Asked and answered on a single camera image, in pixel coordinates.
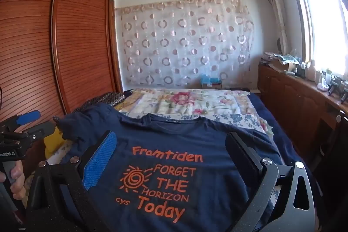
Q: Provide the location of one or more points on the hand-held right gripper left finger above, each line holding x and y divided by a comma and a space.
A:
99, 161

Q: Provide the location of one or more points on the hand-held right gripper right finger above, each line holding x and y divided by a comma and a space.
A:
242, 156

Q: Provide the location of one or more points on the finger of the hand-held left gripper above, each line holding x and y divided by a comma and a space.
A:
27, 117
43, 128

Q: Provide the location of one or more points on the navy printed T-shirt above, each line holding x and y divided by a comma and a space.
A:
176, 139

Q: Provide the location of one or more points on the person's left hand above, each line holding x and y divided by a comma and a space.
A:
16, 180

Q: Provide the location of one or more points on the yellow cloth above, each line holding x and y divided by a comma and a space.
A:
54, 142

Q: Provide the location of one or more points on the blue floral bed sheet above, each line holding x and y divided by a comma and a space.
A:
239, 120

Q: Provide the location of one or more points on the navy blue t-shirt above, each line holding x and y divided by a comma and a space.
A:
285, 139

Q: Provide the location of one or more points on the navy patterned pillow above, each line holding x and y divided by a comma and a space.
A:
108, 100

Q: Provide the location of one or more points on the low wooden cabinet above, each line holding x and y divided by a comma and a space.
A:
293, 101

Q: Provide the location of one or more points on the floral quilt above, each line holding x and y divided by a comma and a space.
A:
185, 101

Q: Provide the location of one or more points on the blue tissue box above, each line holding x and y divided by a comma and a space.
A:
210, 82

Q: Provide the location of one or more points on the cardboard box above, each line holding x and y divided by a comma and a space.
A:
282, 65

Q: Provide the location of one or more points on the wooden slatted wardrobe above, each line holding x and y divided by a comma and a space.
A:
81, 31

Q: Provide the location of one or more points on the white bottle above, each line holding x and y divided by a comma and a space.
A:
310, 71

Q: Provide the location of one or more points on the lace circle-pattern curtain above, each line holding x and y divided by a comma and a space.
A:
185, 41

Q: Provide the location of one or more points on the pale window curtain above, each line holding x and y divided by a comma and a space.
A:
276, 9

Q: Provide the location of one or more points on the window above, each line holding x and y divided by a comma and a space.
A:
323, 17

